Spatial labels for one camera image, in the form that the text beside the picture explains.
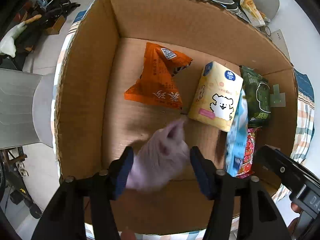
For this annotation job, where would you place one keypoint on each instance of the red floral wipes pack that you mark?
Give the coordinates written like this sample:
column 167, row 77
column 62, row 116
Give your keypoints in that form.
column 246, row 167

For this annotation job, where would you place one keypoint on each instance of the plaid checkered blanket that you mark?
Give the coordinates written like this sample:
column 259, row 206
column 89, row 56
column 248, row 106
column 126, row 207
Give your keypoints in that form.
column 302, row 119

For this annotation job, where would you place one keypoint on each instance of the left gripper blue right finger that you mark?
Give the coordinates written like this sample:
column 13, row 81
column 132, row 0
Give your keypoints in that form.
column 259, row 217

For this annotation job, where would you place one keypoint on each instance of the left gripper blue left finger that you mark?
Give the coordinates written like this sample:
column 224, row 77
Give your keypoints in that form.
column 64, row 216

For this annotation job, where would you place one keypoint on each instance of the purple plush toy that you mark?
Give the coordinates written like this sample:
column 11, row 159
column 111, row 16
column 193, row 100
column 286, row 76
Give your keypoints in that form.
column 161, row 159

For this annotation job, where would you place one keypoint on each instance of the green wipes pack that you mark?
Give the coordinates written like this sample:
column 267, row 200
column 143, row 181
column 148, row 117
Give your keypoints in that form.
column 257, row 93

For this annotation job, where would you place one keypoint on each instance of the yellow Vinda tissue pack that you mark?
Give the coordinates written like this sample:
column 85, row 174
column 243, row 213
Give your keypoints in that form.
column 216, row 97

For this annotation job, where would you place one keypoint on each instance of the yellow snack box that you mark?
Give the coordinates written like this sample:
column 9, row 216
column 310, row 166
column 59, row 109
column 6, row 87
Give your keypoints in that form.
column 252, row 13

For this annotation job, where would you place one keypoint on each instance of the open cardboard box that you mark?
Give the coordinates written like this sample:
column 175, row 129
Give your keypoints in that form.
column 175, row 104

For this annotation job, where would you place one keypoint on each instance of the orange snack bag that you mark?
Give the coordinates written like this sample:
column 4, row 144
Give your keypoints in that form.
column 155, row 85

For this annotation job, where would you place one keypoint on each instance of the white goose plush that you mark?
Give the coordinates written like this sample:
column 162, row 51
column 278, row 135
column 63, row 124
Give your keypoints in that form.
column 7, row 44

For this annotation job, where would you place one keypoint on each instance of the light blue tube pack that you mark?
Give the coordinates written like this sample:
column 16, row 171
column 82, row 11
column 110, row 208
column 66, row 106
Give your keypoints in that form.
column 236, row 139

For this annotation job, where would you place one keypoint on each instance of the brown tape roll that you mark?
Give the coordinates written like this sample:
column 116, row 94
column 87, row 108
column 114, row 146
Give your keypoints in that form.
column 267, row 31

